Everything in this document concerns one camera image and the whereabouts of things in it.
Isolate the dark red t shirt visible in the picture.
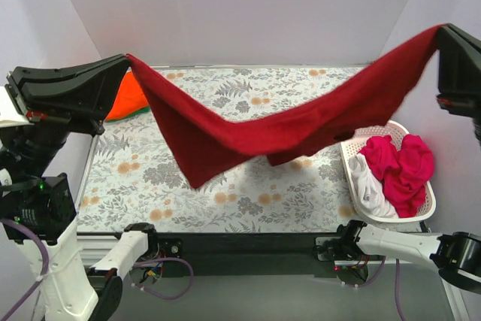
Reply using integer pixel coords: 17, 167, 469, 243
127, 26, 441, 189

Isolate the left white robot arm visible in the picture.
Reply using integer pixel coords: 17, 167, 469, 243
1, 54, 160, 320

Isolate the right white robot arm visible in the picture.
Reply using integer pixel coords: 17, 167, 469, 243
335, 24, 480, 294

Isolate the folded orange t shirt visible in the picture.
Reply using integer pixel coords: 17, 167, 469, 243
105, 71, 150, 122

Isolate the folded green t shirt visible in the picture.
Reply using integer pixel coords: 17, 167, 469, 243
126, 106, 150, 118

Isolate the white plastic laundry basket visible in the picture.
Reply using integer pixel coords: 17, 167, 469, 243
340, 120, 437, 224

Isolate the pink t shirt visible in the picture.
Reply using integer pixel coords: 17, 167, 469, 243
359, 134, 434, 218

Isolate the floral table cloth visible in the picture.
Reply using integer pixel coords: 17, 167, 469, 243
74, 67, 424, 235

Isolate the white t shirt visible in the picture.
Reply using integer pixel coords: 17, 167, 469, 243
348, 153, 398, 219

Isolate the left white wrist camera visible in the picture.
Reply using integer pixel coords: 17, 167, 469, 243
0, 85, 29, 128

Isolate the aluminium frame rail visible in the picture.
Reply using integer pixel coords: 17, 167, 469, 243
74, 223, 467, 320

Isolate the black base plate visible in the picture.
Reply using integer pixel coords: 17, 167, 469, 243
157, 232, 340, 277

